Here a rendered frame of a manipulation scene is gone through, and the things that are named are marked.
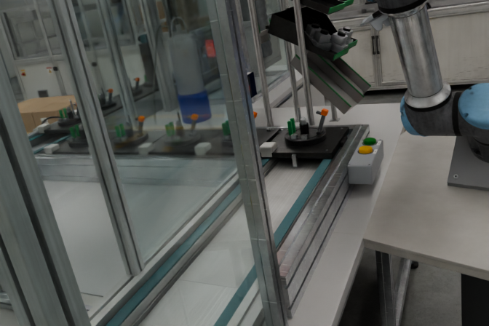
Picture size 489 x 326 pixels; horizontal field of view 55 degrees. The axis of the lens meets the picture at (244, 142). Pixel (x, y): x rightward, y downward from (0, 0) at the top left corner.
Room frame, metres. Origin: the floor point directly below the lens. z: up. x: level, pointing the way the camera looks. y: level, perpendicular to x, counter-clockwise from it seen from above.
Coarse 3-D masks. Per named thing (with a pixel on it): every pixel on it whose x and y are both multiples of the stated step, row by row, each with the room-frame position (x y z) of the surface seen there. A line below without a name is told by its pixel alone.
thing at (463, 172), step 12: (456, 144) 1.26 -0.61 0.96; (468, 144) 1.24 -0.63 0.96; (456, 156) 1.23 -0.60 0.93; (468, 156) 1.21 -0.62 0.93; (456, 168) 1.21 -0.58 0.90; (468, 168) 1.19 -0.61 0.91; (480, 168) 1.17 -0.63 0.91; (456, 180) 1.18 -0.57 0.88; (468, 180) 1.17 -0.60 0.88; (480, 180) 1.15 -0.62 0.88
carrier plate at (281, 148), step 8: (296, 128) 1.62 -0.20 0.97; (328, 128) 1.56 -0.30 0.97; (336, 128) 1.54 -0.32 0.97; (344, 128) 1.53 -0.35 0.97; (280, 136) 1.56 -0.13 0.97; (328, 136) 1.48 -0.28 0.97; (336, 136) 1.46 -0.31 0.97; (280, 144) 1.48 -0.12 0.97; (320, 144) 1.42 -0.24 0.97; (328, 144) 1.40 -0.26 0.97; (336, 144) 1.39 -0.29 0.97; (272, 152) 1.42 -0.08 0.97; (280, 152) 1.41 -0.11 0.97; (288, 152) 1.39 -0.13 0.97; (296, 152) 1.38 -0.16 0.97; (304, 152) 1.37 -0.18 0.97; (312, 152) 1.36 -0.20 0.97; (320, 152) 1.35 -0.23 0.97; (328, 152) 1.34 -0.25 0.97
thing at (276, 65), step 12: (240, 0) 2.58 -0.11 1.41; (276, 0) 3.04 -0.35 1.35; (276, 12) 3.01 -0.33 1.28; (252, 36) 2.64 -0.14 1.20; (276, 36) 2.96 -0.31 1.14; (252, 48) 2.62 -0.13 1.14; (276, 48) 2.94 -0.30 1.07; (252, 60) 2.60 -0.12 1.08; (264, 60) 2.75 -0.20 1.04; (276, 60) 2.91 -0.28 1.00; (276, 72) 2.89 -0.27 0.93
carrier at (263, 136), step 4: (264, 128) 1.69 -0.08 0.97; (272, 128) 1.67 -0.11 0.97; (276, 128) 1.66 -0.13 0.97; (260, 132) 1.64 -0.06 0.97; (264, 132) 1.63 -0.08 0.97; (268, 132) 1.63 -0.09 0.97; (272, 132) 1.62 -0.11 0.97; (276, 132) 1.62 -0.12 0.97; (260, 136) 1.60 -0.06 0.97; (264, 136) 1.59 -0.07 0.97; (268, 136) 1.59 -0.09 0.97; (272, 136) 1.58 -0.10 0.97; (260, 140) 1.55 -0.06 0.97; (264, 140) 1.55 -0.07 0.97; (268, 140) 1.55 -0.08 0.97; (260, 144) 1.52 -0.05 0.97; (260, 152) 1.48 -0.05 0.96
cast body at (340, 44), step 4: (336, 32) 1.74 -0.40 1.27; (340, 32) 1.72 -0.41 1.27; (344, 32) 1.72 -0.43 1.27; (332, 36) 1.72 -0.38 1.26; (336, 36) 1.71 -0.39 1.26; (340, 36) 1.70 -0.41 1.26; (344, 36) 1.71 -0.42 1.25; (332, 40) 1.72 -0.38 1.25; (336, 40) 1.71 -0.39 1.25; (340, 40) 1.70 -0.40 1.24; (344, 40) 1.71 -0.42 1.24; (332, 44) 1.72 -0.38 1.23; (336, 44) 1.71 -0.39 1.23; (340, 44) 1.70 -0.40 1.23; (344, 44) 1.72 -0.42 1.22; (332, 48) 1.72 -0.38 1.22; (336, 48) 1.71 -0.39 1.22; (340, 48) 1.70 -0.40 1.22; (344, 48) 1.70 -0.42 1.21
